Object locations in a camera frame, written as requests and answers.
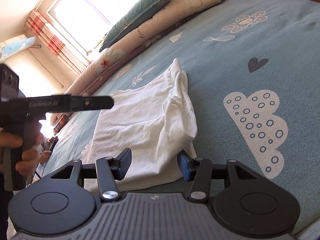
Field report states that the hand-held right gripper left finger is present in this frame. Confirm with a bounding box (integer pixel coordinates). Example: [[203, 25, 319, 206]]
[[50, 148, 132, 202]]

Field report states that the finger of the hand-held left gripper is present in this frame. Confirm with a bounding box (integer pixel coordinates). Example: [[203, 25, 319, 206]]
[[69, 94, 115, 112]]

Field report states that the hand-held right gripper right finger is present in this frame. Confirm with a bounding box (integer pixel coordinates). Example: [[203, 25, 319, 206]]
[[177, 150, 262, 202]]

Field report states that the white printed long-sleeve shirt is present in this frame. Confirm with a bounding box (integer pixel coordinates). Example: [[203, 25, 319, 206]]
[[81, 57, 198, 190]]

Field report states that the person's left hand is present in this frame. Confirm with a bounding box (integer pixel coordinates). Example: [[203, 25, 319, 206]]
[[0, 132, 44, 178]]

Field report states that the red chips can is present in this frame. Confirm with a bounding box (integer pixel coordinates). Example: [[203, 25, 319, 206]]
[[53, 115, 69, 135]]

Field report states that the pink patterned curtain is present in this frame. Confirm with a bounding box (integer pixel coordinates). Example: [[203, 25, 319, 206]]
[[24, 9, 89, 76]]

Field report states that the pink floral folded quilt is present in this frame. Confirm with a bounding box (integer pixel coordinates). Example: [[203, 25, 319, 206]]
[[51, 0, 222, 128]]

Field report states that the green floral pillow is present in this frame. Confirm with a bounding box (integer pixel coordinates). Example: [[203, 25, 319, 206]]
[[99, 0, 174, 53]]

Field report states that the window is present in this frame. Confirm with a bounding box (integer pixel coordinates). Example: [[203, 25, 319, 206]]
[[46, 0, 143, 55]]

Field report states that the thin wall cable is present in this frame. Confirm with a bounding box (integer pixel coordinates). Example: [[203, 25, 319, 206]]
[[26, 45, 66, 89]]

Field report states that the white wall air conditioner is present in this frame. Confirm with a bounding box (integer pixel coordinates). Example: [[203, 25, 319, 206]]
[[0, 36, 37, 61]]

